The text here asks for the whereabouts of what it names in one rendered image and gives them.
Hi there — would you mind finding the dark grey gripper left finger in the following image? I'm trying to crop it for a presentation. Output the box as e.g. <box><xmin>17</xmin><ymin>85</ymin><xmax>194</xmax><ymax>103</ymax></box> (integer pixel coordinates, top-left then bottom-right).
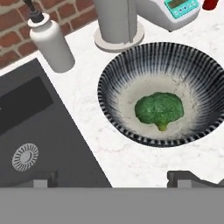
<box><xmin>13</xmin><ymin>171</ymin><xmax>59</xmax><ymax>189</ymax></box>

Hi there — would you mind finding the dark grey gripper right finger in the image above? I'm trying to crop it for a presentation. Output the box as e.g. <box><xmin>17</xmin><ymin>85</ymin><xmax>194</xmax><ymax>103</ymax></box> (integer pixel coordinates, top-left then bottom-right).
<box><xmin>166</xmin><ymin>170</ymin><xmax>224</xmax><ymax>189</ymax></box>

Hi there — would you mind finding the dark grey sink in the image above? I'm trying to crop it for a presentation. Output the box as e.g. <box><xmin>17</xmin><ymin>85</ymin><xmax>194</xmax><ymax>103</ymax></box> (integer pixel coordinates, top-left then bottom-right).
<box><xmin>0</xmin><ymin>57</ymin><xmax>113</xmax><ymax>189</ymax></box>

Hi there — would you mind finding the green broccoli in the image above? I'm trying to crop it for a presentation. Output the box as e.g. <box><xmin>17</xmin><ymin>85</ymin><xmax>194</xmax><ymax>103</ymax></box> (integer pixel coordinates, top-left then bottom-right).
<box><xmin>134</xmin><ymin>92</ymin><xmax>186</xmax><ymax>132</ymax></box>

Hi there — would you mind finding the striped black and white bowl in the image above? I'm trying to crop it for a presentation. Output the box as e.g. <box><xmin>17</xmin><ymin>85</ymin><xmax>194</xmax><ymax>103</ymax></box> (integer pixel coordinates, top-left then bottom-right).
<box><xmin>96</xmin><ymin>41</ymin><xmax>224</xmax><ymax>148</ymax></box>

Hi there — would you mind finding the white soap dispenser bottle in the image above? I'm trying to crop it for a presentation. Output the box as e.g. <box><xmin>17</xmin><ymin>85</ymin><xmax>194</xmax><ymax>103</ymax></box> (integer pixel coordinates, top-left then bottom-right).
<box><xmin>22</xmin><ymin>0</ymin><xmax>76</xmax><ymax>74</ymax></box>

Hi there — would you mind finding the white kitchen scale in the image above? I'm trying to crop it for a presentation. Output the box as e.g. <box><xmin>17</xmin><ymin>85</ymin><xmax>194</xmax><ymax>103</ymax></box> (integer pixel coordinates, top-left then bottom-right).
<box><xmin>134</xmin><ymin>0</ymin><xmax>204</xmax><ymax>32</ymax></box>

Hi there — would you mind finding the red bottle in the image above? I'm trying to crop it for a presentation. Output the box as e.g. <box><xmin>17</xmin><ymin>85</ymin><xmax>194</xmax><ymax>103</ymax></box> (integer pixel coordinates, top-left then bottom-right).
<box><xmin>202</xmin><ymin>0</ymin><xmax>220</xmax><ymax>11</ymax></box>

